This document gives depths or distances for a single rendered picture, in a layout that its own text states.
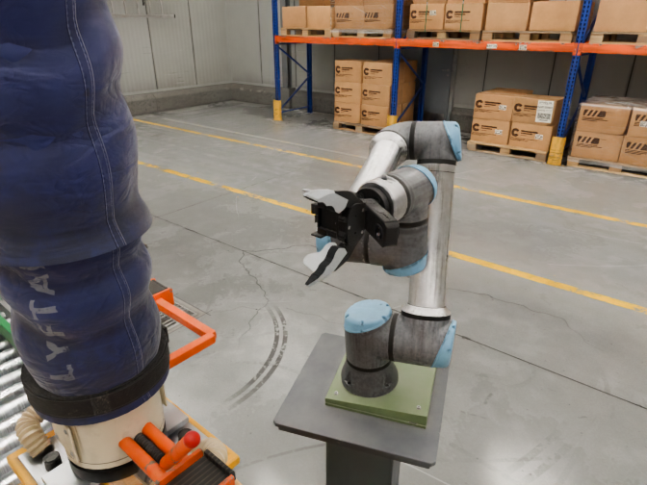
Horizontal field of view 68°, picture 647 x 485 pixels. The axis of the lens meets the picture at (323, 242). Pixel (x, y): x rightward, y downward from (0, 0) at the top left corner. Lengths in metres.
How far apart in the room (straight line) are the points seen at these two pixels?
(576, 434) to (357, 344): 1.62
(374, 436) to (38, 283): 1.09
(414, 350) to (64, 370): 0.98
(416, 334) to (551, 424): 1.52
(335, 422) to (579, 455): 1.50
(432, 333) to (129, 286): 0.95
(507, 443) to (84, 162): 2.39
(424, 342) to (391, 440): 0.31
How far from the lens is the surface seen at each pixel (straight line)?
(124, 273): 0.76
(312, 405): 1.64
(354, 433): 1.56
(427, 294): 1.46
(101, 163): 0.68
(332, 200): 0.73
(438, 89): 9.63
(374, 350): 1.51
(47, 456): 1.08
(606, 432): 2.96
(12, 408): 2.27
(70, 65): 0.65
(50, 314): 0.76
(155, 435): 0.91
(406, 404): 1.60
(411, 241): 0.96
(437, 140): 1.46
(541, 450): 2.73
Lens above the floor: 1.88
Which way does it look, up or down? 25 degrees down
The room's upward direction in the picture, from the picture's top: straight up
